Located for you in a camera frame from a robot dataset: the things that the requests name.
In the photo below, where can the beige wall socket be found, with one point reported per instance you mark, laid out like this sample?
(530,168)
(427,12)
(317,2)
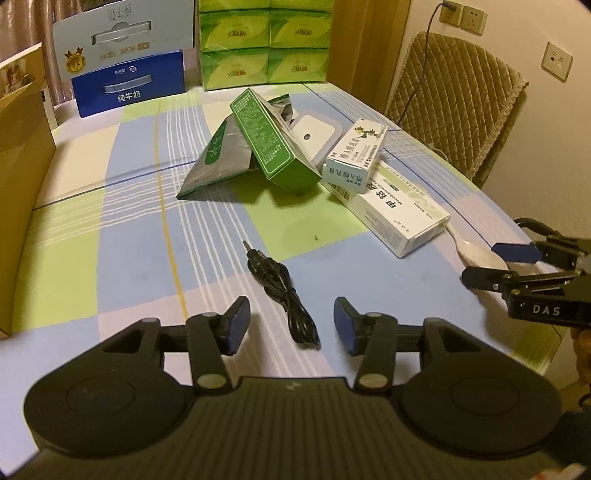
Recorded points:
(474,19)
(450,14)
(557,61)

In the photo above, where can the light blue milk carton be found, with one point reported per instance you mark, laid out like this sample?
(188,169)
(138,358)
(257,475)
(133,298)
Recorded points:
(161,27)

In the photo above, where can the green cardboard box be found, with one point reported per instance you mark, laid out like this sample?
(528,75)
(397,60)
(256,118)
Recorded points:
(268,138)

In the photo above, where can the brown cardboard box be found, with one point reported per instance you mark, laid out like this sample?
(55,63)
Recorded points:
(23,184)

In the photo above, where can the long white medicine box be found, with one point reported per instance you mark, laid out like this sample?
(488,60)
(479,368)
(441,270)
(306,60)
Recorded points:
(406,217)

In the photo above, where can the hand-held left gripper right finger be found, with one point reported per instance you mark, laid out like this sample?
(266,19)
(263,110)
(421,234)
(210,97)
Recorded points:
(344,323)

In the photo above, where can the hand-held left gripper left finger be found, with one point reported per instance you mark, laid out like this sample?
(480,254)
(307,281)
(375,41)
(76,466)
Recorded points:
(238,323)

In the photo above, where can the stack of green tissue packs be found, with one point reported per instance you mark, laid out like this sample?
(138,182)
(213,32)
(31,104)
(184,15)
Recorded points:
(263,41)

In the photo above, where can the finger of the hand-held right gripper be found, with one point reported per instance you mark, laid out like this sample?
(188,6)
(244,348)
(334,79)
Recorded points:
(512,251)
(485,277)

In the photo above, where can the small white flower print box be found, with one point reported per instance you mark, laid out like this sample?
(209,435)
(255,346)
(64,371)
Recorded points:
(355,152)

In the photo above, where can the dark blue milk carton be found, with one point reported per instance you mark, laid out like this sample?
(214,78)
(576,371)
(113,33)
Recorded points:
(152,97)

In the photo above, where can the person's right hand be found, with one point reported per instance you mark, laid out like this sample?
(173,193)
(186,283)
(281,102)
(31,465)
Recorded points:
(582,355)

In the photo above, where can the white square night light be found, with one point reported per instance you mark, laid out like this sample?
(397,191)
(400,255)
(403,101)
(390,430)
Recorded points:
(311,134)

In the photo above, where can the white box with photo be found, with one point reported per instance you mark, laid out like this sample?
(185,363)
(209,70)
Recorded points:
(18,74)

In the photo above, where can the silver green foil pouch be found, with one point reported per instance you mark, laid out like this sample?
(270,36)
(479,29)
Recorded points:
(217,157)

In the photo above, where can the chair with quilted cushion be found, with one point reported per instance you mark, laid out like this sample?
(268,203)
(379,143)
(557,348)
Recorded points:
(452,101)

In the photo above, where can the white spoon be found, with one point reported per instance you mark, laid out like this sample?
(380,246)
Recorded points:
(471,249)

